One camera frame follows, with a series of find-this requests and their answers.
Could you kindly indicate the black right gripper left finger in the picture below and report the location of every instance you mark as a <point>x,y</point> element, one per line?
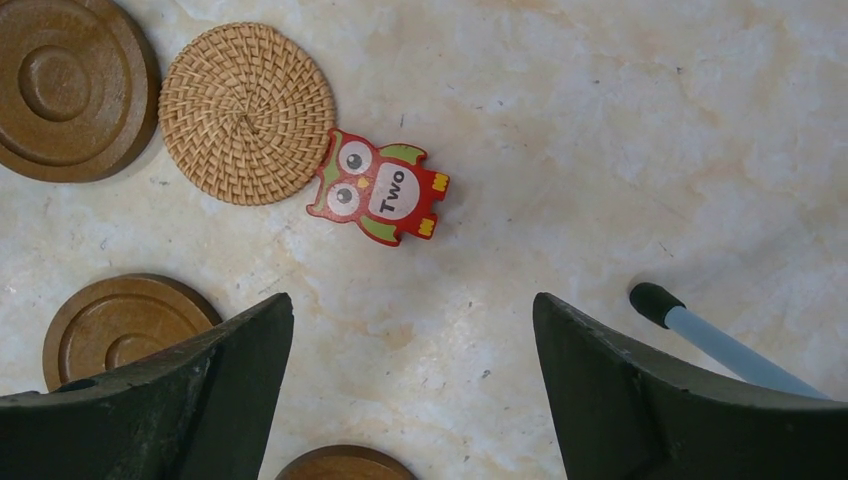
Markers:
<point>201,409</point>

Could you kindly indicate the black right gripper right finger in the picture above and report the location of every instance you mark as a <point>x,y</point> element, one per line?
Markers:
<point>625,410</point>

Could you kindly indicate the brown wooden coaster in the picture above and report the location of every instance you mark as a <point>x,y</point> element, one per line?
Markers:
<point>79,89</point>
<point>346,462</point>
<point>119,320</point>

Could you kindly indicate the woven rattan coaster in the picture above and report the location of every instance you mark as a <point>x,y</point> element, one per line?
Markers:
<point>245,114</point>

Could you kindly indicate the light blue tripod stand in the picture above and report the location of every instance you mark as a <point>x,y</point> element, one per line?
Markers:
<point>659,306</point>

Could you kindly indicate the red owl wooden toy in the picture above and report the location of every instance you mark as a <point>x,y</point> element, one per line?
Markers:
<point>386,191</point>

